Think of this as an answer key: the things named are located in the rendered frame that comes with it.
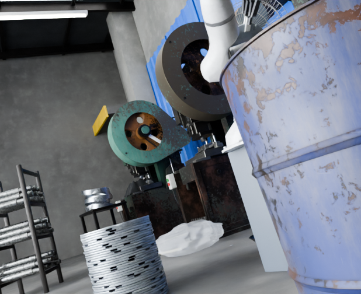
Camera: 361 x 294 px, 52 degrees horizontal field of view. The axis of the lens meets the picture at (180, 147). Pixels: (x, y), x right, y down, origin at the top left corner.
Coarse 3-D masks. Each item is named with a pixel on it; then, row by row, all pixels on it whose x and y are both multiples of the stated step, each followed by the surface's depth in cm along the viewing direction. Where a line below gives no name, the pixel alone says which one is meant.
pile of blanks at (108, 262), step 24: (96, 240) 154; (120, 240) 139; (144, 240) 143; (96, 264) 144; (120, 264) 137; (144, 264) 140; (96, 288) 140; (120, 288) 135; (144, 288) 137; (168, 288) 149
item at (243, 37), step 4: (244, 24) 174; (252, 24) 177; (256, 24) 178; (240, 28) 174; (244, 28) 175; (256, 28) 179; (260, 28) 180; (240, 32) 175; (244, 32) 176; (248, 32) 178; (252, 32) 179; (256, 32) 180; (240, 36) 176; (244, 36) 178; (248, 36) 179; (252, 36) 180; (236, 40) 176; (240, 40) 178; (244, 40) 179; (248, 40) 180; (232, 44) 176; (236, 44) 177
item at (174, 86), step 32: (192, 32) 303; (160, 64) 289; (192, 64) 304; (192, 96) 287; (224, 96) 298; (192, 128) 328; (224, 128) 331; (192, 160) 330; (224, 160) 306; (192, 192) 341; (224, 192) 299; (224, 224) 292
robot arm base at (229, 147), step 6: (234, 120) 137; (234, 126) 132; (228, 132) 133; (234, 132) 130; (228, 138) 132; (234, 138) 130; (240, 138) 128; (228, 144) 132; (234, 144) 127; (240, 144) 125; (222, 150) 134; (228, 150) 133
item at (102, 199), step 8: (88, 192) 392; (96, 192) 392; (104, 192) 398; (88, 200) 394; (96, 200) 392; (104, 200) 395; (88, 208) 403; (96, 208) 380; (104, 208) 385; (112, 208) 421; (80, 216) 406; (96, 216) 378; (112, 216) 426; (128, 216) 398; (96, 224) 376
